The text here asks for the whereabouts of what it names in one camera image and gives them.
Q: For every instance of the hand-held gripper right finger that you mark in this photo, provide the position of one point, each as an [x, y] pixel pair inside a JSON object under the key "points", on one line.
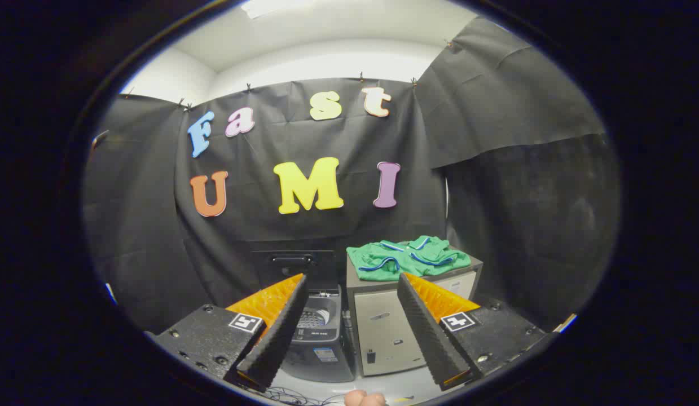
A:
{"points": [[425, 332]]}

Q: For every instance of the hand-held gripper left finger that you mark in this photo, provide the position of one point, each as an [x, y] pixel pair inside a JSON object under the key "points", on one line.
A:
{"points": [[281, 332]]}

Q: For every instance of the dark grey washing machine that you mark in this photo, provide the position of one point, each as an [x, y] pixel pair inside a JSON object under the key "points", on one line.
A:
{"points": [[321, 355]]}

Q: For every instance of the green polo shirt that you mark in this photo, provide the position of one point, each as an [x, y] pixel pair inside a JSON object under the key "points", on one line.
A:
{"points": [[417, 259]]}

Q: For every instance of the grey beige cabinet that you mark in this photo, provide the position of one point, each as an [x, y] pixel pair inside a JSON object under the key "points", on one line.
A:
{"points": [[383, 332]]}

